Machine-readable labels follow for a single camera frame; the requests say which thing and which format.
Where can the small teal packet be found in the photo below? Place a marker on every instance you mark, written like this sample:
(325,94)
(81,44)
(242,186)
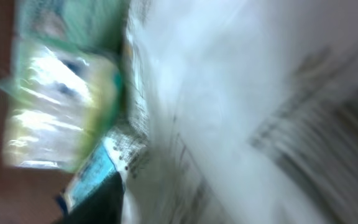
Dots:
(63,98)

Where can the large white snack bag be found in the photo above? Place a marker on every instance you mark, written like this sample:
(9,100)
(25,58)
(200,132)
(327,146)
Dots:
(236,112)

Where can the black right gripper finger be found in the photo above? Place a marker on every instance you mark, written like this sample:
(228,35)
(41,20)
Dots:
(103,206)

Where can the teal candy wrapper packet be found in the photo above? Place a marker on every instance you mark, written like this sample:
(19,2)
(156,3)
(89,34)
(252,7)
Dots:
(96,24)

